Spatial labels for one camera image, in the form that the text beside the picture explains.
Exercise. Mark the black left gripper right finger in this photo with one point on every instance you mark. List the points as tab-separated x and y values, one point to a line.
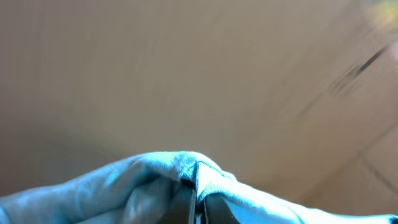
217	211

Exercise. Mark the light blue printed t-shirt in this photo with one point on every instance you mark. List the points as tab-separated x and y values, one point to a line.
141	188

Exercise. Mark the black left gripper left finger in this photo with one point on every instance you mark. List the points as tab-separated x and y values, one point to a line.
182	207

